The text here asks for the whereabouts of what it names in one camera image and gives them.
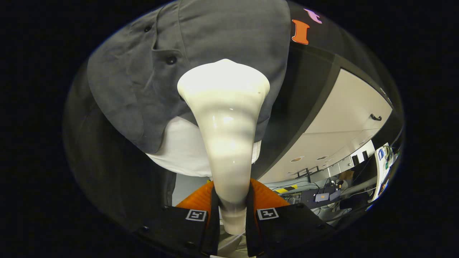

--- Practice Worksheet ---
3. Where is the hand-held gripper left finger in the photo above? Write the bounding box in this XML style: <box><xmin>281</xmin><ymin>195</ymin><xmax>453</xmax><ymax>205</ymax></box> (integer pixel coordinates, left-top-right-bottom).
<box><xmin>134</xmin><ymin>179</ymin><xmax>220</xmax><ymax>257</ymax></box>

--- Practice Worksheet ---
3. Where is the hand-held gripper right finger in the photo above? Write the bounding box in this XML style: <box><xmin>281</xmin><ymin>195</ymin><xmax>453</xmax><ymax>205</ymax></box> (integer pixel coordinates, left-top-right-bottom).
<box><xmin>246</xmin><ymin>178</ymin><xmax>334</xmax><ymax>257</ymax></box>

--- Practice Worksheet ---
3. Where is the grey polo shirt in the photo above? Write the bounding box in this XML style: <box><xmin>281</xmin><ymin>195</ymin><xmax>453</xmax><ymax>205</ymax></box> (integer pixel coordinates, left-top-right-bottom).
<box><xmin>87</xmin><ymin>0</ymin><xmax>292</xmax><ymax>154</ymax></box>

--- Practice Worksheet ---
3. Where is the white mannequin torso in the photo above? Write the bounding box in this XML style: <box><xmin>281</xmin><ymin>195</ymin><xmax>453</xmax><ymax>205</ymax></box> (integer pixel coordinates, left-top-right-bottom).
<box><xmin>145</xmin><ymin>116</ymin><xmax>262</xmax><ymax>178</ymax></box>

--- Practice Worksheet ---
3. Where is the white side desk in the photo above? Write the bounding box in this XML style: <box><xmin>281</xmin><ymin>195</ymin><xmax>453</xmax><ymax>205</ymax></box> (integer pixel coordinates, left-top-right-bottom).
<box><xmin>373</xmin><ymin>143</ymin><xmax>396</xmax><ymax>201</ymax></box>

